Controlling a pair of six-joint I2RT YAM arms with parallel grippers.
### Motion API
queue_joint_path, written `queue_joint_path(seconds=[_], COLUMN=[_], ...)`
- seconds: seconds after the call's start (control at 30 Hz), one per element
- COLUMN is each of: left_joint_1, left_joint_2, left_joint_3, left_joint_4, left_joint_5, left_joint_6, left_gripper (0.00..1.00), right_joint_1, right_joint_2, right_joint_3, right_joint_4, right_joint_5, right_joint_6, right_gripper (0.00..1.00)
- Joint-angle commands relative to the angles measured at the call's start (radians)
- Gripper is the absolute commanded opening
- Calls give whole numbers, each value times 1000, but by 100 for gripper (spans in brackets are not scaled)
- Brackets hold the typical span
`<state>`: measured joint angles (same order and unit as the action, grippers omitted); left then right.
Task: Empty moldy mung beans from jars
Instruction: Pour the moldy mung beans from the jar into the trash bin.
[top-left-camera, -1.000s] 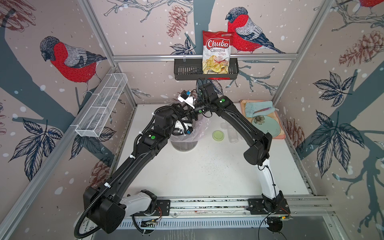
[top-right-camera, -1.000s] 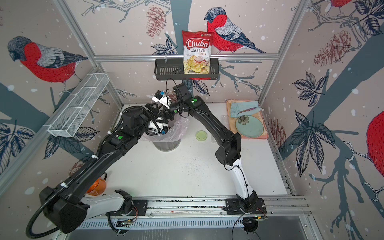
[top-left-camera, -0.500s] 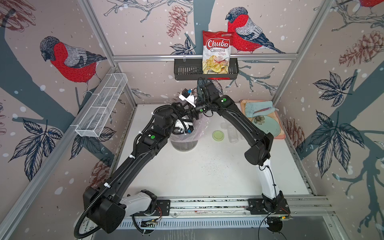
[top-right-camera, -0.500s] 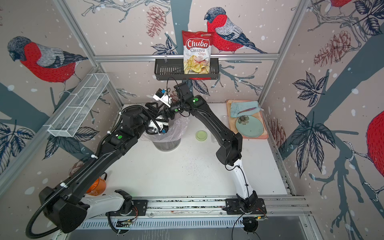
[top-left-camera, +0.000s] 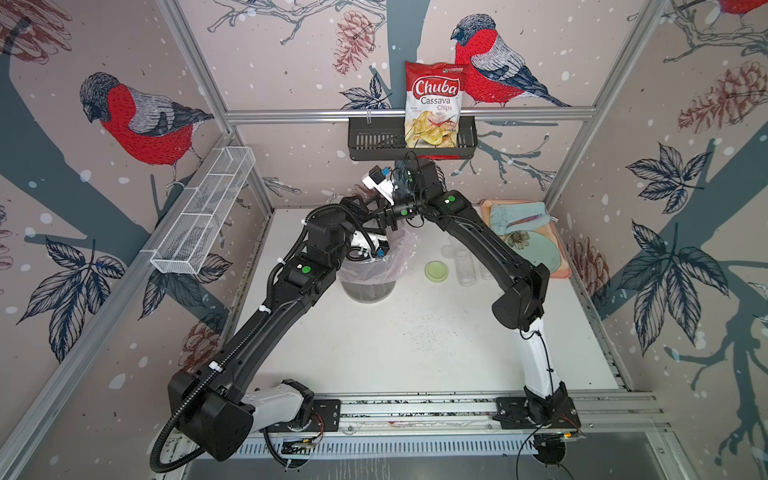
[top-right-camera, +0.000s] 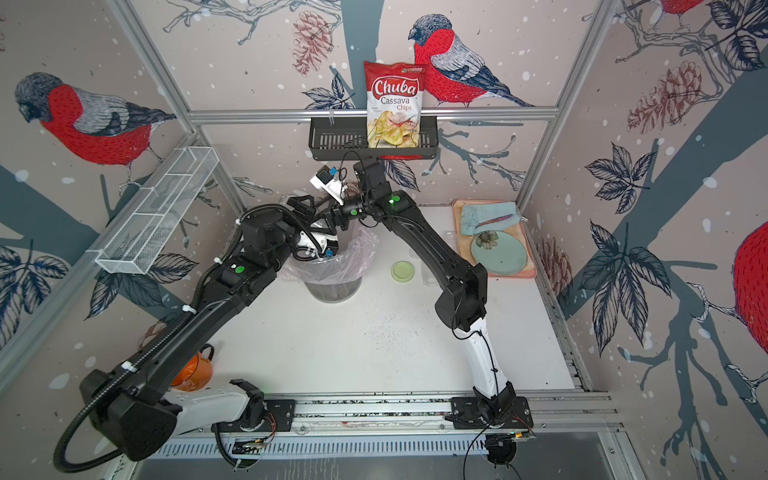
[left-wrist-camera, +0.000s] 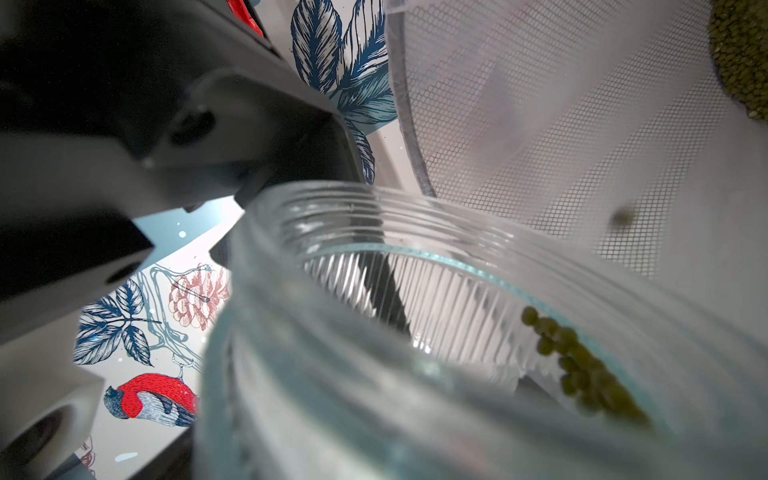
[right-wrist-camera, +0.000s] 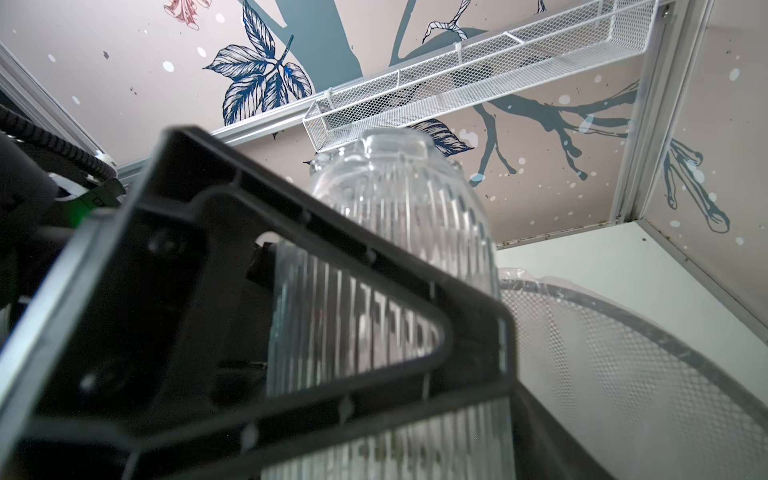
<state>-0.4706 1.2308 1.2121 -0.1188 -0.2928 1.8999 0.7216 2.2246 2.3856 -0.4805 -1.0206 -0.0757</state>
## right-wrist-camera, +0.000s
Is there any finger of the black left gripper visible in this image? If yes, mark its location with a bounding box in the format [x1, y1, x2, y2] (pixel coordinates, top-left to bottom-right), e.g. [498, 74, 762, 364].
[23, 127, 516, 479]

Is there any clear plastic bin liner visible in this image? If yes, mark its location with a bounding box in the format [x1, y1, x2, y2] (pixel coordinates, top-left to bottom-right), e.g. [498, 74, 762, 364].
[497, 266, 768, 480]

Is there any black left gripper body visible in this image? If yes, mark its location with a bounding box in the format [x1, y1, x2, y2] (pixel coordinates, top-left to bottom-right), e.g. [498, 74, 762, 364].
[1, 134, 126, 336]

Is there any white wire mesh shelf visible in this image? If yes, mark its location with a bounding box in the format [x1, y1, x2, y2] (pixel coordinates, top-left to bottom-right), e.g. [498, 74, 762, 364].
[303, 1, 659, 152]

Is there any black corrugated cable conduit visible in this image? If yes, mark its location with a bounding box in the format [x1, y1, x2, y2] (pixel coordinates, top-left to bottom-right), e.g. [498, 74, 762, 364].
[0, 104, 118, 184]

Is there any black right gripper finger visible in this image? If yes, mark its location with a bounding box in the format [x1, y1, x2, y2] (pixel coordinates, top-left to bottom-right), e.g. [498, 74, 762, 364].
[512, 384, 613, 479]

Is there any green lid mung bean jar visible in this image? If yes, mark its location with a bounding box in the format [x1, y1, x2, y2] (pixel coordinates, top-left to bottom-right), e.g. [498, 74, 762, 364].
[260, 127, 518, 480]

